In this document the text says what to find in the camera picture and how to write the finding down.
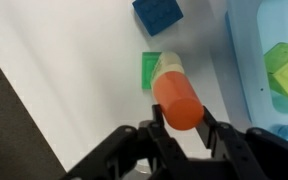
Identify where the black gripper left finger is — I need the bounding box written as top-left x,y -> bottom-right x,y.
59,104 -> 189,180

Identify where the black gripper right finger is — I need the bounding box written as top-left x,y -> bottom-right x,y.
196,105 -> 288,180

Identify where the orange plastic cup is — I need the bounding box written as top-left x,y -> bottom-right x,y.
152,71 -> 205,132

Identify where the light blue toy sink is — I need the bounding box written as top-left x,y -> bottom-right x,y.
225,0 -> 288,148

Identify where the white plastic bottle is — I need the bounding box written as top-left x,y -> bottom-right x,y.
150,50 -> 186,85

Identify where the dark blue cube block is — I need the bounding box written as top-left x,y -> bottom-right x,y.
131,0 -> 185,37

